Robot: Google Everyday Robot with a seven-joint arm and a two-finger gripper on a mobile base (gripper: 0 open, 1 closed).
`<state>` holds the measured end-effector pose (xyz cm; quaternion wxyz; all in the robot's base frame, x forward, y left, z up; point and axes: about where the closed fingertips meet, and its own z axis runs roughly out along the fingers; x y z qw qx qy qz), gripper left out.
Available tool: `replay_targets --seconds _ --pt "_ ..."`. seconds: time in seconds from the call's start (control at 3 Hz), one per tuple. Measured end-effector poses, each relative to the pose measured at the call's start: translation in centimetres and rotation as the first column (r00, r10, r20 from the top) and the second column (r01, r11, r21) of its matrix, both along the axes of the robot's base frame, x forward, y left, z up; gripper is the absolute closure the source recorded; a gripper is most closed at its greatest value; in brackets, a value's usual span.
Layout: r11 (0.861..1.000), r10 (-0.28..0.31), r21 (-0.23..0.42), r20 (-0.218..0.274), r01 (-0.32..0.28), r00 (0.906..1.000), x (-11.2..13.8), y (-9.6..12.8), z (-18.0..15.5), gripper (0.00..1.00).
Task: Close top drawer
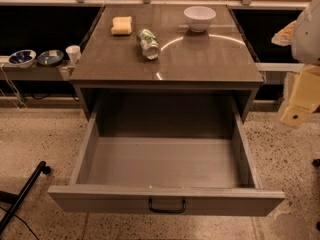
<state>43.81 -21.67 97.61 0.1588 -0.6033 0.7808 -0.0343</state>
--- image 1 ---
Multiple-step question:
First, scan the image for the dark blue shallow bowl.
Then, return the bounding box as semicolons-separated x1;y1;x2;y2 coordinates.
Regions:
37;50;64;67

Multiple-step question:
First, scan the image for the grey top drawer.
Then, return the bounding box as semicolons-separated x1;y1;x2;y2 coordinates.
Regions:
48;94;285;216

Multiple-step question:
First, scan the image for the yellow sponge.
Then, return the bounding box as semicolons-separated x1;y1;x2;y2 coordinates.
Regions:
111;16;132;35

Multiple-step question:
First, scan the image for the grey right rail shelf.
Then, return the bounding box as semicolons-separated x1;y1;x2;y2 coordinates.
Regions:
257;63;303;85

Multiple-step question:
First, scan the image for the white ceramic bowl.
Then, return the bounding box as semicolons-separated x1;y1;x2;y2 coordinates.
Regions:
184;6;216;32

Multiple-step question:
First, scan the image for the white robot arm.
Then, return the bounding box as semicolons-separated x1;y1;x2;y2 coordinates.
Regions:
271;0;320;128

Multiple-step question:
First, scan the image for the blue patterned bowl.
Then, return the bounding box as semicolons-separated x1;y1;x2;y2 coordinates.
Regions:
9;50;36;68

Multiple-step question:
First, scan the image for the black top drawer handle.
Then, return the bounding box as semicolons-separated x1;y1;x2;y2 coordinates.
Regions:
148;198;186;214

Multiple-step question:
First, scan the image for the grey drawer cabinet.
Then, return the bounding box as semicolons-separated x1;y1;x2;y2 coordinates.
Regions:
70;4;263;115

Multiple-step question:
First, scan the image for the grey side shelf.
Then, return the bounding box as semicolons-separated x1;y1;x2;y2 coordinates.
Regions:
0;56;74;81

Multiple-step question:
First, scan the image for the white paper cup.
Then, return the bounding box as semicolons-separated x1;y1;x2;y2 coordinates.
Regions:
65;45;81;65

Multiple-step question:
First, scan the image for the white cable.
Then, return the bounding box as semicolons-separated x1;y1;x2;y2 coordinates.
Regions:
0;63;28;109

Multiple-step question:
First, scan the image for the black chair leg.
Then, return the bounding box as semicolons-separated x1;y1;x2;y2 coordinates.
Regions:
0;161;51;234

